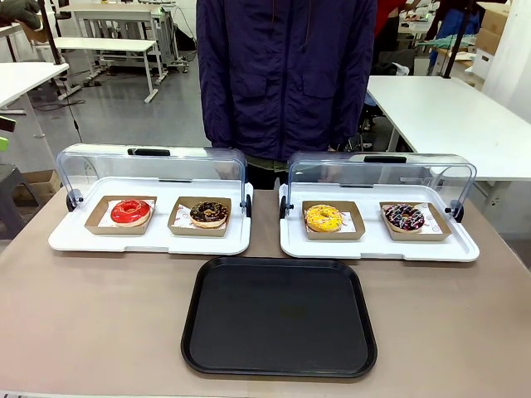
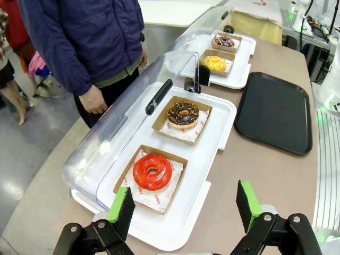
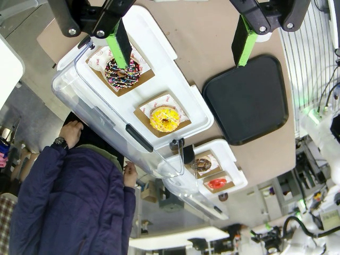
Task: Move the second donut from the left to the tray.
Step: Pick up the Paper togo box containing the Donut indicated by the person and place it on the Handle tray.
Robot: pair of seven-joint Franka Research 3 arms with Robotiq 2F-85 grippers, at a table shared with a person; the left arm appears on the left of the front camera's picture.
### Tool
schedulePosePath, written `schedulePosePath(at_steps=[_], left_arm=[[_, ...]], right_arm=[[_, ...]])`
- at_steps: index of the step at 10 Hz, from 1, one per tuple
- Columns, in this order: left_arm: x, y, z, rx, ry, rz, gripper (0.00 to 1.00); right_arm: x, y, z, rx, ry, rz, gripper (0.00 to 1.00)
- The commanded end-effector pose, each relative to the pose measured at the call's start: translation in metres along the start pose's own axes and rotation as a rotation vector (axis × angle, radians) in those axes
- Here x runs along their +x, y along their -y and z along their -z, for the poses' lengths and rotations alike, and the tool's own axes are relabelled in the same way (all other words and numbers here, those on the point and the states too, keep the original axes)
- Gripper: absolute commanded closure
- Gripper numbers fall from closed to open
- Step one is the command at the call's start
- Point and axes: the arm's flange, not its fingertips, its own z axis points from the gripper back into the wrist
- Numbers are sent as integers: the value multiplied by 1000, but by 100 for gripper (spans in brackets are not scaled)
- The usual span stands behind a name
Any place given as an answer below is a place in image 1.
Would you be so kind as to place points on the flat cardboard box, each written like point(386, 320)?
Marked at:
point(39, 186)

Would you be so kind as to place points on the black plastic serving tray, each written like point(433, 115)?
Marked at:
point(278, 319)

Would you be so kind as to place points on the person in blue top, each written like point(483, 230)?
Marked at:
point(452, 20)

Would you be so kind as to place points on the black stand pole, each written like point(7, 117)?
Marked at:
point(452, 49)
point(52, 37)

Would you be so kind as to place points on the yellow glazed donut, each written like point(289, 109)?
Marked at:
point(323, 219)

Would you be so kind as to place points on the red glazed donut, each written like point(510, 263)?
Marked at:
point(130, 215)

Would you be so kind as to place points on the white table with leg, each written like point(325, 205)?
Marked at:
point(25, 79)

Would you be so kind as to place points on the chocolate glazed donut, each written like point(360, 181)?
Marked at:
point(209, 215)

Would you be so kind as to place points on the person in navy jacket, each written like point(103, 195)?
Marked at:
point(282, 74)

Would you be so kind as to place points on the white storage box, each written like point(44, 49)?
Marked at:
point(483, 66)

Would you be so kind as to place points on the stacked cardboard boxes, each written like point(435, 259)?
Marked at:
point(491, 29)

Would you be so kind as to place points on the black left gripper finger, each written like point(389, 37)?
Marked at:
point(3, 144)
point(6, 124)

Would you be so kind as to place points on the brown cardboard donut tray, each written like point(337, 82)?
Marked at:
point(95, 226)
point(435, 232)
point(332, 236)
point(180, 228)

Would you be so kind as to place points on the person in red top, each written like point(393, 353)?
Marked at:
point(386, 16)

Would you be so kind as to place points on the grey step stool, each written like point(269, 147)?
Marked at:
point(10, 199)

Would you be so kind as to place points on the white low bench table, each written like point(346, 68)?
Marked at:
point(103, 45)

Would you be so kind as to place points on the chocolate sprinkled donut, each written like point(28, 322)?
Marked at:
point(404, 219)

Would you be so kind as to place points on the large white table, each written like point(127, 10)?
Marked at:
point(448, 124)

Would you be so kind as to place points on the white display case base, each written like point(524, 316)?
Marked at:
point(373, 248)
point(162, 244)

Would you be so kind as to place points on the white desk with frame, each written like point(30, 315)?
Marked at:
point(116, 10)

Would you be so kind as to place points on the clear display case lid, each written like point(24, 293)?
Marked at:
point(373, 170)
point(166, 163)

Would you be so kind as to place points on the dark green bag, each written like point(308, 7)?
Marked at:
point(18, 10)

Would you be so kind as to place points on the green cloth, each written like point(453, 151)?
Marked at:
point(435, 43)

